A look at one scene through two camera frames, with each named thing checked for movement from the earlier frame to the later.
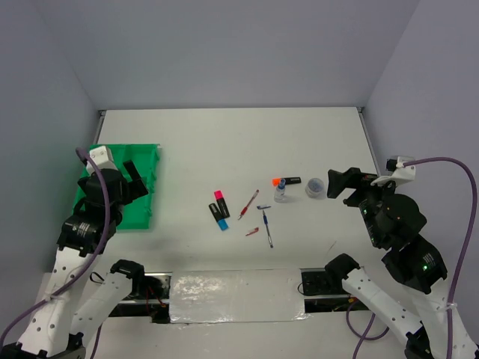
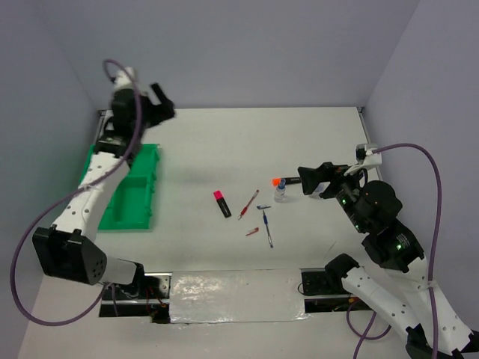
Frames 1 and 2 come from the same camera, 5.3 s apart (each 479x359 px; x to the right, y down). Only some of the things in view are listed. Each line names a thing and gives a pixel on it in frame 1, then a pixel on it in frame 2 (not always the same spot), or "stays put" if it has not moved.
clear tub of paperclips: x=314 y=188 stays put
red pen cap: x=256 y=230 stays put
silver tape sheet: x=236 y=295 stays put
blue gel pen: x=266 y=222 stays put
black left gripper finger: x=138 y=188 to x=167 y=111
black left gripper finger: x=131 y=168 to x=164 y=100
